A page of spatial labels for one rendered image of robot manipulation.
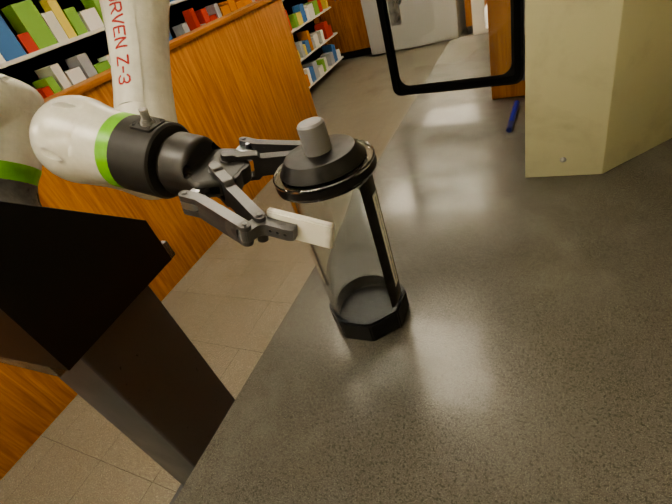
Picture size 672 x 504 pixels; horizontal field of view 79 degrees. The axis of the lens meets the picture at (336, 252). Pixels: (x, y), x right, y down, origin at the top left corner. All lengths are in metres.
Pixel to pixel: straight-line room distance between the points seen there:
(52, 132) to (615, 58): 0.71
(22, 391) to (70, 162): 1.79
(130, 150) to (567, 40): 0.57
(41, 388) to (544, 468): 2.14
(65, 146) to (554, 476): 0.60
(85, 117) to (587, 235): 0.65
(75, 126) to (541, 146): 0.65
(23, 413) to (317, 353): 1.91
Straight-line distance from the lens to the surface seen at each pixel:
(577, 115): 0.73
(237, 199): 0.43
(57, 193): 2.26
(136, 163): 0.51
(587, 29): 0.69
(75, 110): 0.59
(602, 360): 0.50
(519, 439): 0.44
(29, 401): 2.32
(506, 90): 1.10
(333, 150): 0.41
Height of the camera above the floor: 1.34
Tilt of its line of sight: 36 degrees down
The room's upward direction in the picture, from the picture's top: 20 degrees counter-clockwise
